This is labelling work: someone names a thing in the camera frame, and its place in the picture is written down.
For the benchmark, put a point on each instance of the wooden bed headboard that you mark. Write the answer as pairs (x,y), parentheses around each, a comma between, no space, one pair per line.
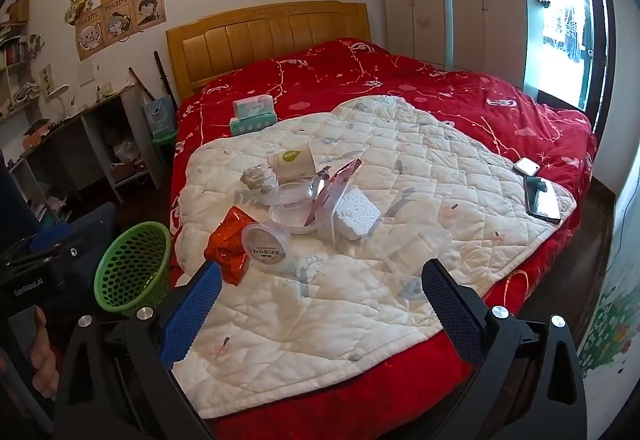
(270,40)

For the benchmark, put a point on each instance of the dark long stick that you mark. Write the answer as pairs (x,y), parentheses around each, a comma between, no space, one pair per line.
(165,80)

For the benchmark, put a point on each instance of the green plastic stool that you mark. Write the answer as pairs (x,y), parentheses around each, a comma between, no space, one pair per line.
(165,143)

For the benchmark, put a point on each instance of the clear plastic food container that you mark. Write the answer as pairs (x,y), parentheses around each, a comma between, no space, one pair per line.
(290,210)

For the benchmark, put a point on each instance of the green plastic mesh basket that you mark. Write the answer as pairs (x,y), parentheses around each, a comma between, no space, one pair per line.
(132,265)

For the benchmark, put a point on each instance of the red patterned quilt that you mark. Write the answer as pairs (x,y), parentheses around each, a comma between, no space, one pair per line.
(350,70)

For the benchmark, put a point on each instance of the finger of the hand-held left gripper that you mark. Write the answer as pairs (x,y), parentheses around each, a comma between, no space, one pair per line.
(50,234)

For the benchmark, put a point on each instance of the round lidded plastic container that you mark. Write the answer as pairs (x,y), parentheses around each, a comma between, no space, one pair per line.
(265,245)

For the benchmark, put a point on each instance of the floral wall decal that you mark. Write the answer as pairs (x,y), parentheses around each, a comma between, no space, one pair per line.
(610,320)

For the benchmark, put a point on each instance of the person's left hand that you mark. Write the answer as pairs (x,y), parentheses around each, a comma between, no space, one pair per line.
(45,370)

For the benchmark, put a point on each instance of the blue upholstered chair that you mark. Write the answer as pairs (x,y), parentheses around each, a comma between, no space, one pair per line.
(95,230)

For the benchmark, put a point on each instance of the pink foil wrapper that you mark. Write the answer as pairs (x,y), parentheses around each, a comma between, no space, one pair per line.
(335,180)

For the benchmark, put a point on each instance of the glass balcony door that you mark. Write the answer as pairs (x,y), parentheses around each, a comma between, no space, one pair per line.
(560,30)

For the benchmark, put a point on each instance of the white foam block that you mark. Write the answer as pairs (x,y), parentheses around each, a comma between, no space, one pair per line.
(357,217)

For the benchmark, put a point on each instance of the teal tissue pack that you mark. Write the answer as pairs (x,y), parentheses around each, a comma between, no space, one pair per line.
(252,125)

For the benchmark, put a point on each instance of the small white phone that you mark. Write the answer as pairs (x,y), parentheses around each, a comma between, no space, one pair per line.
(526,167)

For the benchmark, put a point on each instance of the wall bookshelf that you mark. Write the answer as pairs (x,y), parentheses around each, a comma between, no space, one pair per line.
(15,55)

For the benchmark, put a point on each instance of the white desk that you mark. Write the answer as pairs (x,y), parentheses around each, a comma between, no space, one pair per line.
(95,110)

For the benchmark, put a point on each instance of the white plastic bag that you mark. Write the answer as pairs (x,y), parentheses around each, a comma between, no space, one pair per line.
(124,153)

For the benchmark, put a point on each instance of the cartoon wall poster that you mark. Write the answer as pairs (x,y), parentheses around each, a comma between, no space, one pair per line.
(117,15)

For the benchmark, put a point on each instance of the cream wardrobe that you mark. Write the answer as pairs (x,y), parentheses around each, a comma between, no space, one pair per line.
(450,5)

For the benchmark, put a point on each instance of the white paper cup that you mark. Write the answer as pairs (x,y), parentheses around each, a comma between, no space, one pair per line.
(295,163)

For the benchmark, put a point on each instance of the blue gift bag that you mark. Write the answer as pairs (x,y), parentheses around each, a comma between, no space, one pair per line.
(160,116)

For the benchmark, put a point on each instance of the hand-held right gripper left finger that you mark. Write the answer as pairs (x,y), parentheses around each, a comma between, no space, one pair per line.
(192,315)

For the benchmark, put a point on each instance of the black smartphone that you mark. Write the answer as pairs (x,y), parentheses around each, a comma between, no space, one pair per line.
(542,200)

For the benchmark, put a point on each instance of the orange snack packet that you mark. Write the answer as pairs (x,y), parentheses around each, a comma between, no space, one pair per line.
(225,245)

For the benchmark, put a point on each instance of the clear plastic packaging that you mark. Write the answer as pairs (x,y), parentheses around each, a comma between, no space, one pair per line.
(415,245)

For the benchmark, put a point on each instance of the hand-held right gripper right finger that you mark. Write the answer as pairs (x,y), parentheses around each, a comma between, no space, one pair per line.
(450,315)

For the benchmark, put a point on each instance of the white quilted mat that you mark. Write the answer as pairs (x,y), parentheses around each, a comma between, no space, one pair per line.
(350,310)

